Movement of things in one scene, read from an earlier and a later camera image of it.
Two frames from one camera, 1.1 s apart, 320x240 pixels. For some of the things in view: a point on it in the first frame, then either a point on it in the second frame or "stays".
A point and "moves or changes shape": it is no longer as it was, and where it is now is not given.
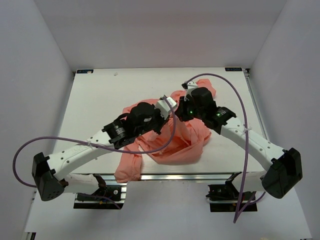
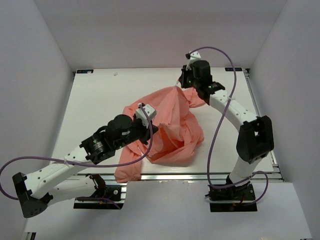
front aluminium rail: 173,177 stays
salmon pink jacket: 180,142 moves or changes shape
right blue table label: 233,69 stays
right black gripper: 181,113 -> 183,79
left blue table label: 84,71 stays
